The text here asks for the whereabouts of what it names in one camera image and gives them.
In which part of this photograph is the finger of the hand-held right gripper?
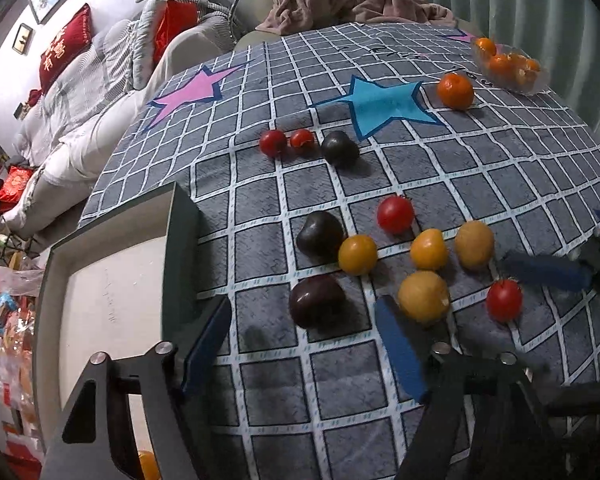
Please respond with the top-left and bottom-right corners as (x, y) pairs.
(545, 382), (600, 417)
(502, 234), (600, 307)

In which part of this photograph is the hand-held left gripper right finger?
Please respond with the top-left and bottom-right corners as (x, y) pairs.
(374, 295), (571, 480)

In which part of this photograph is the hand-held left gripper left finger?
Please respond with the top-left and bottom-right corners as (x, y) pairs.
(40, 296), (232, 480)

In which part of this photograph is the red tomato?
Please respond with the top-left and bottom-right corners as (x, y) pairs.
(259, 129), (288, 157)
(377, 195), (415, 234)
(486, 279), (524, 323)
(289, 128), (316, 154)

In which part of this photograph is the yellow plum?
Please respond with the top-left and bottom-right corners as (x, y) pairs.
(454, 220), (495, 272)
(397, 270), (451, 324)

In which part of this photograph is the dark purple plum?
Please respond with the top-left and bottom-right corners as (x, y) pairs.
(321, 130), (360, 167)
(295, 211), (345, 262)
(288, 274), (347, 330)

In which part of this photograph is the grey tray with white base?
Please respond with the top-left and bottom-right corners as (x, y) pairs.
(32, 181), (231, 461)

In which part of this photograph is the yellow tomato left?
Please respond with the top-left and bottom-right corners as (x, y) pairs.
(337, 234), (379, 276)

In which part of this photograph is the yellow tomato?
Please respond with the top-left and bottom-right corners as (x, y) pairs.
(337, 234), (379, 276)
(410, 228), (449, 271)

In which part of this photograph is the yellow tomato middle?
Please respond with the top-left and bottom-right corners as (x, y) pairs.
(410, 228), (449, 271)

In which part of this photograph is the checked grey cloth with stars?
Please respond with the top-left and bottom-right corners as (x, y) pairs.
(77, 22), (600, 480)

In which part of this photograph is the clear glass bowl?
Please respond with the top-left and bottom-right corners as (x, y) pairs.
(469, 37), (551, 97)

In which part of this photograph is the pile of packets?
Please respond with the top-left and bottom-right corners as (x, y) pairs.
(0, 240), (48, 466)

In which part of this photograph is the large orange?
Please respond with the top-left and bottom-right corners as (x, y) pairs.
(437, 72), (475, 110)

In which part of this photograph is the white sofa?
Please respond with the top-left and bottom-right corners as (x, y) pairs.
(0, 25), (233, 241)

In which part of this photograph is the red patterned cushion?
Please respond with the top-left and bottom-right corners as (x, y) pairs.
(0, 165), (35, 204)

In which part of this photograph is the green pleated curtain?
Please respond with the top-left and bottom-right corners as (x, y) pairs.
(380, 0), (600, 161)

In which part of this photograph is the red pillow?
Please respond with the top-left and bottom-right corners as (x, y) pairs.
(152, 0), (199, 62)

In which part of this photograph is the red embroidered cushion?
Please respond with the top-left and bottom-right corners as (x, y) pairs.
(38, 3), (92, 94)

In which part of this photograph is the pink blanket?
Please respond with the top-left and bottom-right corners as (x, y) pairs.
(256, 0), (458, 37)

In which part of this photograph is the small framed picture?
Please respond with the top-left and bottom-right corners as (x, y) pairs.
(12, 23), (34, 55)

